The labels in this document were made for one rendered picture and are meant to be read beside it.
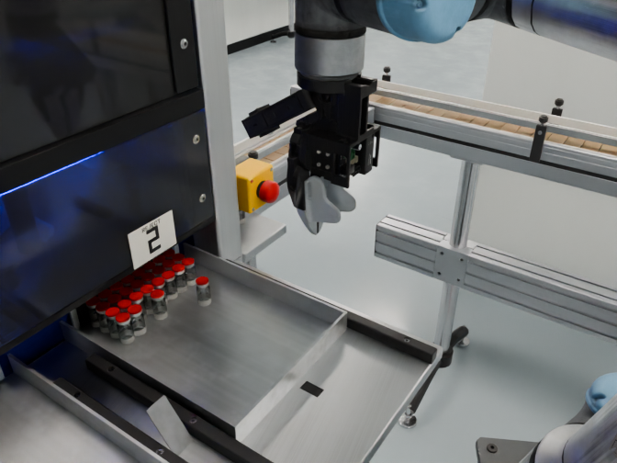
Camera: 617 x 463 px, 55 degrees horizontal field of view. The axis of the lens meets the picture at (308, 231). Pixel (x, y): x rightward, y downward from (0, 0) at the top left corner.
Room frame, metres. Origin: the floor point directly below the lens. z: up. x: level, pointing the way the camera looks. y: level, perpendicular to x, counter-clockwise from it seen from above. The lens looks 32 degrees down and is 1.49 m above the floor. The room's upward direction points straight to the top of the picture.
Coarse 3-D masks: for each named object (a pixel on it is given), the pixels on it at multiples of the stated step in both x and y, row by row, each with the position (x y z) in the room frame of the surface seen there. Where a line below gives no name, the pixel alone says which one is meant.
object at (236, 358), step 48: (192, 288) 0.79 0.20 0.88; (240, 288) 0.79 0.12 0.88; (288, 288) 0.75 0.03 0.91; (96, 336) 0.67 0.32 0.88; (144, 336) 0.67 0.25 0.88; (192, 336) 0.67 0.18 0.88; (240, 336) 0.67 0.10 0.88; (288, 336) 0.67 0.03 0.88; (336, 336) 0.67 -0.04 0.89; (192, 384) 0.58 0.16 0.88; (240, 384) 0.58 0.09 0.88; (288, 384) 0.56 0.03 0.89; (240, 432) 0.48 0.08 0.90
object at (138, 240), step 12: (168, 216) 0.76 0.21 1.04; (144, 228) 0.72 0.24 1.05; (168, 228) 0.75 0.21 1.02; (132, 240) 0.70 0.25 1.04; (144, 240) 0.72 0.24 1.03; (156, 240) 0.73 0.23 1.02; (168, 240) 0.75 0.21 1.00; (132, 252) 0.70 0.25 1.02; (144, 252) 0.71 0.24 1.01; (156, 252) 0.73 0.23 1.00
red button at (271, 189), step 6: (270, 180) 0.93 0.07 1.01; (264, 186) 0.91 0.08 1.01; (270, 186) 0.91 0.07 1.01; (276, 186) 0.92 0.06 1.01; (264, 192) 0.91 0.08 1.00; (270, 192) 0.91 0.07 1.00; (276, 192) 0.92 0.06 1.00; (264, 198) 0.90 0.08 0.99; (270, 198) 0.91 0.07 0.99; (276, 198) 0.92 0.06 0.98
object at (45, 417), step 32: (0, 384) 0.58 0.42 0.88; (32, 384) 0.57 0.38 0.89; (0, 416) 0.52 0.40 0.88; (32, 416) 0.52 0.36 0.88; (64, 416) 0.52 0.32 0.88; (96, 416) 0.49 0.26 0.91; (0, 448) 0.47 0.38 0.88; (32, 448) 0.47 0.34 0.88; (64, 448) 0.47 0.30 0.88; (96, 448) 0.47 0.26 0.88; (128, 448) 0.46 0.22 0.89
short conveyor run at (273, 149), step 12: (372, 108) 1.50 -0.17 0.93; (288, 120) 1.34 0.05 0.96; (372, 120) 1.51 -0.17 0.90; (276, 132) 1.34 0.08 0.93; (288, 132) 1.35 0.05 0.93; (240, 144) 1.19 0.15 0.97; (252, 144) 1.27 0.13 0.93; (264, 144) 1.28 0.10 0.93; (276, 144) 1.20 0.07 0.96; (288, 144) 1.28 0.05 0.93; (252, 156) 1.07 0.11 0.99; (264, 156) 1.16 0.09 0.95; (276, 156) 1.21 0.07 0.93; (276, 168) 1.16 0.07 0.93; (276, 180) 1.15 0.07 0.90; (288, 192) 1.19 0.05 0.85; (264, 204) 1.12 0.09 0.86
